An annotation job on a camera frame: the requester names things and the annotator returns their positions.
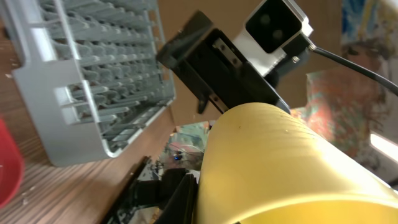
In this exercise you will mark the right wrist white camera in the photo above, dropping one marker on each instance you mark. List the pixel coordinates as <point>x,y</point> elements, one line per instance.
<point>275,37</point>

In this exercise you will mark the yellow plastic cup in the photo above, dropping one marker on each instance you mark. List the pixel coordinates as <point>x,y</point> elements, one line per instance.
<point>261,165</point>

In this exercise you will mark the red plastic tray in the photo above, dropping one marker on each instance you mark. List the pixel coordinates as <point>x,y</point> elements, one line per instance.
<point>12,166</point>

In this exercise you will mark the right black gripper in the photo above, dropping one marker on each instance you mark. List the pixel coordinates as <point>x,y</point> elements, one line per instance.
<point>213,69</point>

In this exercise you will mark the grey dishwasher rack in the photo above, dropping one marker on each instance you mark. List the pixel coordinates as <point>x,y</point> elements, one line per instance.
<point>89,76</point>

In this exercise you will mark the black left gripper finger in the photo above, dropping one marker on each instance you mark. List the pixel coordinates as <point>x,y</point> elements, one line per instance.
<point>179,209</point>

